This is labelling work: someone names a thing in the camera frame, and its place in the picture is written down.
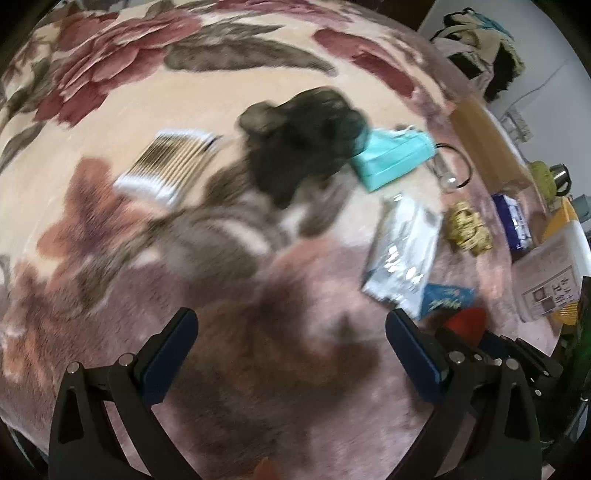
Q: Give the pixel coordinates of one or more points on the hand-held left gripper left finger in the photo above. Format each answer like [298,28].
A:
[171,350]

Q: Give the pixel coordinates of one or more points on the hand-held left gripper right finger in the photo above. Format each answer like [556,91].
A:
[415,357]

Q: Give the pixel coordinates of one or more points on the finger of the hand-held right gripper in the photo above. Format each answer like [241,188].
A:
[535,364]
[450,339]

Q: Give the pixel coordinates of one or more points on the red soft object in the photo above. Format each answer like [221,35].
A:
[471,323]

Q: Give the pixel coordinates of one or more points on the black mesh scrunchie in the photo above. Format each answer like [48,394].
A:
[295,143]

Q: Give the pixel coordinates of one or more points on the blue card packet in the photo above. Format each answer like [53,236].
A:
[445,300]

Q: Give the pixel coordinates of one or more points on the floral plush blanket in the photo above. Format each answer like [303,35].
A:
[138,277]

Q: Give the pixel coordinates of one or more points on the white plastic jar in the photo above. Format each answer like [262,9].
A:
[549,272]

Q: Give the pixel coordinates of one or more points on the silver plastic packet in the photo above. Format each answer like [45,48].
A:
[401,249]

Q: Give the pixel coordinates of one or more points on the yellow tape measure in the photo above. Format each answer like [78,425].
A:
[466,228]

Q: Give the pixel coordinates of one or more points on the blue tissue pack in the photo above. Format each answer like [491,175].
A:
[512,221]

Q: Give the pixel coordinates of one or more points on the orange plastic basket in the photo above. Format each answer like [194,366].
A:
[561,217]

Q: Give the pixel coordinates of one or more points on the pack of cotton swabs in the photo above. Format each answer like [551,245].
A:
[166,166]

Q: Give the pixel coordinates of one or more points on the green cup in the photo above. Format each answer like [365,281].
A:
[542,177]

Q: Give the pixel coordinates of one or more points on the steel kettle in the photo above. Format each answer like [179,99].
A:
[561,177]

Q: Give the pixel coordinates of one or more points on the blue face mask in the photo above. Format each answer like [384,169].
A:
[388,159]

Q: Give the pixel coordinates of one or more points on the brown cardboard box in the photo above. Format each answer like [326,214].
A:
[489,143]

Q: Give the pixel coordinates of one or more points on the white power strip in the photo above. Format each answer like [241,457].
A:
[517,124]

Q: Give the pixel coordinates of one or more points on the pile of clothes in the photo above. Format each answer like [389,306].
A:
[475,46]

